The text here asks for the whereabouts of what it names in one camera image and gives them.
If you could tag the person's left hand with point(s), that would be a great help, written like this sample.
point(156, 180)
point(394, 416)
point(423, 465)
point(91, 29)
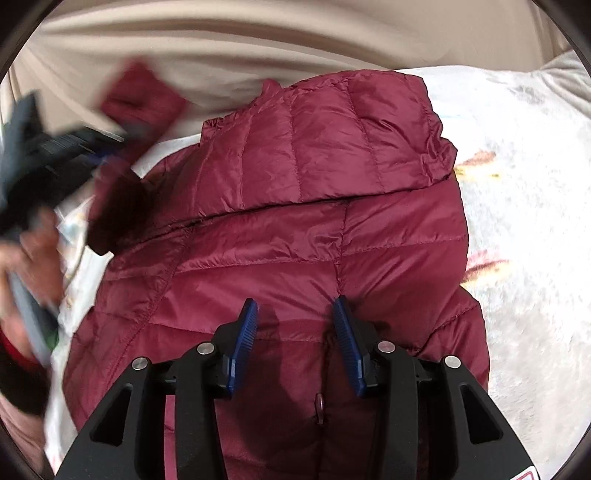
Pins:
point(37, 249)

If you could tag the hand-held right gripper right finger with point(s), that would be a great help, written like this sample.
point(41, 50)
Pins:
point(349, 346)

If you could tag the light floral blanket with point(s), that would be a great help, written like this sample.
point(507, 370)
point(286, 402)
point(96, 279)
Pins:
point(531, 230)

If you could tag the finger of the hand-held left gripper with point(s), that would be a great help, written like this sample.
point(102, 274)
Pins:
point(104, 159)

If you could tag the beige fabric sheet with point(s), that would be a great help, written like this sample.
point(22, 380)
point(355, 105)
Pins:
point(231, 46)

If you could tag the maroon puffer jacket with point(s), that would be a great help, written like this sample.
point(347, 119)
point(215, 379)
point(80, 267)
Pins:
point(300, 230)

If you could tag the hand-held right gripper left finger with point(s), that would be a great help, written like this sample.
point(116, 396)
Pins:
point(243, 344)

